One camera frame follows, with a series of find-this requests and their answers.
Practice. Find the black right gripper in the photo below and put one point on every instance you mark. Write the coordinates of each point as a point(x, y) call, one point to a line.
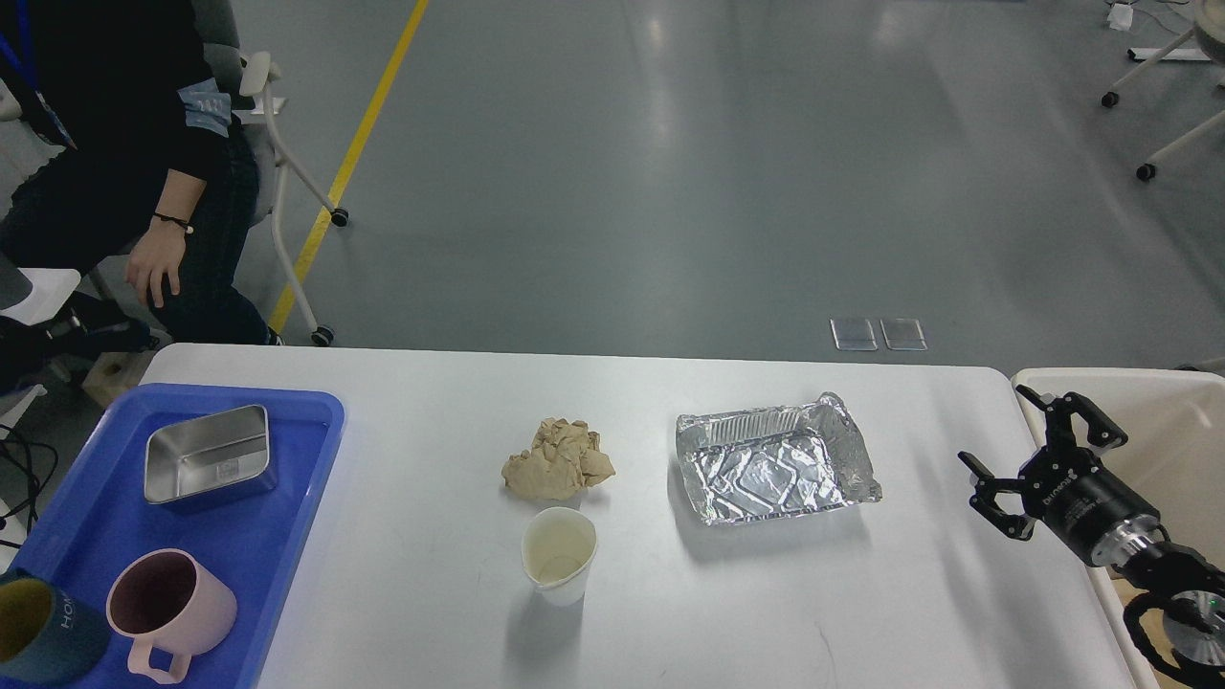
point(1086, 502)

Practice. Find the aluminium foil tray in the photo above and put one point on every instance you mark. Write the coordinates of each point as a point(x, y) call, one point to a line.
point(781, 462)

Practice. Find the square stainless steel tray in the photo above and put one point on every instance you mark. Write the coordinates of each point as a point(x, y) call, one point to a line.
point(210, 461)

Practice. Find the pink mug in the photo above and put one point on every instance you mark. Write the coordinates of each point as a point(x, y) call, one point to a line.
point(172, 609)

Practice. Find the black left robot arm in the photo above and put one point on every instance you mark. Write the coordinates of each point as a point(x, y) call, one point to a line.
point(84, 328)

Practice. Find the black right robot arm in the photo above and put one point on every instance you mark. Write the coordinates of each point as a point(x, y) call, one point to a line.
point(1175, 622)

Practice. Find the person's left hand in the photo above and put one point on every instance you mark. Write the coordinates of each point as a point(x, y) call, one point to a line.
point(154, 263)

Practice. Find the white plastic bin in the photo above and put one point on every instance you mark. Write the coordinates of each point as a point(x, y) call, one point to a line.
point(1174, 458)

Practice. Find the clear floor plate right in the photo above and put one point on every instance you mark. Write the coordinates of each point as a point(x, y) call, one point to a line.
point(903, 334)

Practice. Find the clear floor plate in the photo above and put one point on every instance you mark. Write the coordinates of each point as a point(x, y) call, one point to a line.
point(853, 334)
point(903, 334)

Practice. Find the clear floor plate left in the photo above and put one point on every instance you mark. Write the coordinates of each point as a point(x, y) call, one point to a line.
point(853, 334)

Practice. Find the crumpled brown paper ball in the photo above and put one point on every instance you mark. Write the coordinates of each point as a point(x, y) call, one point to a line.
point(565, 458)

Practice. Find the white paper cup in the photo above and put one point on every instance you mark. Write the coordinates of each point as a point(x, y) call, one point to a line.
point(558, 548)

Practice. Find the white rolling chair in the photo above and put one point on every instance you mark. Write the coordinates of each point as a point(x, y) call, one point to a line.
point(248, 79)

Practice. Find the wooden block with hole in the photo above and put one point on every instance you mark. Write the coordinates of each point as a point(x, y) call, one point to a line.
point(113, 374)

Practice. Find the blue plastic tray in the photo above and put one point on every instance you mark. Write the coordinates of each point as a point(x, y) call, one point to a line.
point(98, 521)

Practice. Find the seated person in black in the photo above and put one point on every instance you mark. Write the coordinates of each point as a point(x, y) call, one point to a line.
point(143, 132)

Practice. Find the small white side table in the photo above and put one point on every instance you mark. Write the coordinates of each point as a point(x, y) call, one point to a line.
point(34, 296)

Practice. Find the teal mug yellow inside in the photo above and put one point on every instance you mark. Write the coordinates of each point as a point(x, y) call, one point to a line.
point(48, 637)

